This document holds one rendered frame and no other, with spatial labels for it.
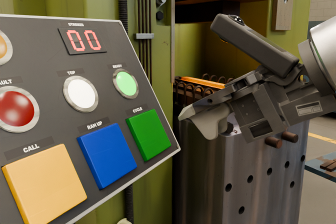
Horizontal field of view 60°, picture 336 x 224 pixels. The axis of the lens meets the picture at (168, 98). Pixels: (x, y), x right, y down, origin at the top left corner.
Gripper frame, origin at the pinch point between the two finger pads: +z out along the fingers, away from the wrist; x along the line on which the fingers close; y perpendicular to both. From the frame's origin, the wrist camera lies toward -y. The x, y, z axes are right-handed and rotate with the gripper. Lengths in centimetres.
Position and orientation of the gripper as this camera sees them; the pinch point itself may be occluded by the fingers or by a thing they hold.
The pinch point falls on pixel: (184, 111)
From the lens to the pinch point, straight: 45.4
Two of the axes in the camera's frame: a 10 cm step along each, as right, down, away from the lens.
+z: -7.4, 3.9, 5.5
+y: 4.3, 9.0, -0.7
